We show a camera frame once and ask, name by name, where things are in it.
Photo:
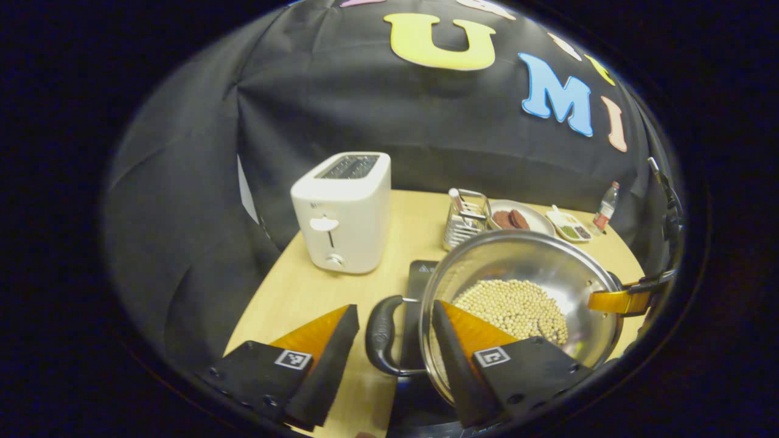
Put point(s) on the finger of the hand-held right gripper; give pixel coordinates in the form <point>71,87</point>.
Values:
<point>618,301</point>

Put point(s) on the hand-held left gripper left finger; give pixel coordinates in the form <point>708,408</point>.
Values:
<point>331,371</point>

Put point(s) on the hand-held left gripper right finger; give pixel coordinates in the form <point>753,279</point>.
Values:
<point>456,371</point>

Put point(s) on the stainless steel pot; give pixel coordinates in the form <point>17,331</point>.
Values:
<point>548,261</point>

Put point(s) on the black induction cooktop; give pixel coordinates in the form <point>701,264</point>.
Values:
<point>420,280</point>

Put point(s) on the clear plastic water bottle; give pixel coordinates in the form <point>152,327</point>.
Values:
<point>605,210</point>

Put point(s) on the pile of dark red beans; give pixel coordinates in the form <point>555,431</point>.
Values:
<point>582,232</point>

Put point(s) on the pile of green mung beans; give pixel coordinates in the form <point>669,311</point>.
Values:
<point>568,231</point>

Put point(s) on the pile of soybeans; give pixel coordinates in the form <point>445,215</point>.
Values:
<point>517,307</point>

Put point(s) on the white divided dish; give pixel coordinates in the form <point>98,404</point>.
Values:
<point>557,218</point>

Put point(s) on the white round plate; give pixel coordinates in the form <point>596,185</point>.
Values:
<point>538,220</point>

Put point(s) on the brown meat piece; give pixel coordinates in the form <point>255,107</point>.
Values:
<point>521,219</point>
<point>502,219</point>

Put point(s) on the white toaster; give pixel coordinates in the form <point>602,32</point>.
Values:
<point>347,207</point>

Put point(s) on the black backdrop cloth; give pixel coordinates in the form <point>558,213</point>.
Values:
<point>182,182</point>

